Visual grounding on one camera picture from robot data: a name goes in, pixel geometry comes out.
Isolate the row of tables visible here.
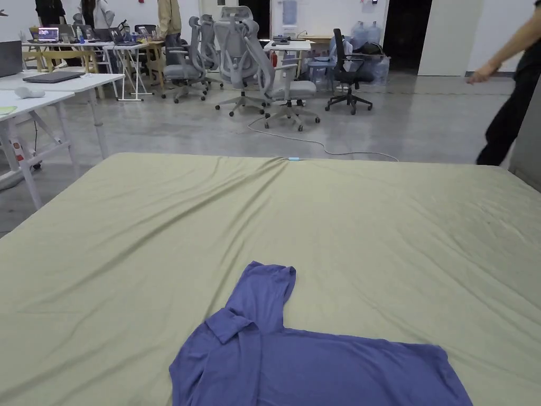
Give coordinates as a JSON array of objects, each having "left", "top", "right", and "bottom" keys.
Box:
[{"left": 21, "top": 24, "right": 166, "bottom": 102}]

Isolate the white table with laptop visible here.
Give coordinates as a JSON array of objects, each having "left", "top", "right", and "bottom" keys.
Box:
[{"left": 0, "top": 40, "right": 126, "bottom": 161}]

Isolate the blue shirt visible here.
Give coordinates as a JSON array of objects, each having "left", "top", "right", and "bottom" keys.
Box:
[{"left": 169, "top": 261, "right": 473, "bottom": 406}]

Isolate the white folding table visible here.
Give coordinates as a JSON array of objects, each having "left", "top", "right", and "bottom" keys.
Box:
[{"left": 0, "top": 86, "right": 76, "bottom": 210}]

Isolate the grey cable on floor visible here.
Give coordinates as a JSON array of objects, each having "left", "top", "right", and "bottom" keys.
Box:
[{"left": 247, "top": 114, "right": 400, "bottom": 163}]

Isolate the black office chair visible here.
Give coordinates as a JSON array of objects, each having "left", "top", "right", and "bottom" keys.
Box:
[{"left": 325, "top": 28, "right": 376, "bottom": 116}]

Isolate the water dispenser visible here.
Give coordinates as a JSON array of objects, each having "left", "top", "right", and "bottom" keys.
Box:
[{"left": 281, "top": 0, "right": 299, "bottom": 36}]

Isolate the group of people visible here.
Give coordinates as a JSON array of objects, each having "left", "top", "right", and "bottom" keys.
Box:
[{"left": 34, "top": 0, "right": 183, "bottom": 87}]

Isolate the group of water bottles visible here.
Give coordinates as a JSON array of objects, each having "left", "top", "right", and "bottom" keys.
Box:
[{"left": 328, "top": 20, "right": 390, "bottom": 85}]

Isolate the white desk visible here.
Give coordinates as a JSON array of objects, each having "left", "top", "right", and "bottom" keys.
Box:
[{"left": 264, "top": 35, "right": 317, "bottom": 81}]

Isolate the grey office chair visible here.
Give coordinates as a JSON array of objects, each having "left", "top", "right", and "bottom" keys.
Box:
[
  {"left": 212, "top": 6, "right": 271, "bottom": 117},
  {"left": 256, "top": 25, "right": 321, "bottom": 132},
  {"left": 161, "top": 16, "right": 208, "bottom": 104},
  {"left": 198, "top": 13, "right": 225, "bottom": 90}
]

